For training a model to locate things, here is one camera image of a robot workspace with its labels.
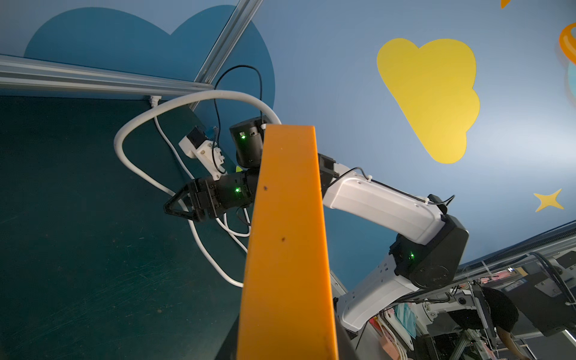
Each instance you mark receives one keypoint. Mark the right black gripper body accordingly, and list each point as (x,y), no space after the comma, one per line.
(212,198)

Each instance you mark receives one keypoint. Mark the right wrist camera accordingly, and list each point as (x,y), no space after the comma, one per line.
(197,145)

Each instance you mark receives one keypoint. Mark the orange power strip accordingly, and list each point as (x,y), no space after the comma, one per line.
(286,302)

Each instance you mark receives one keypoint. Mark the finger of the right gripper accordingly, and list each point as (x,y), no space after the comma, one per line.
(181,205)

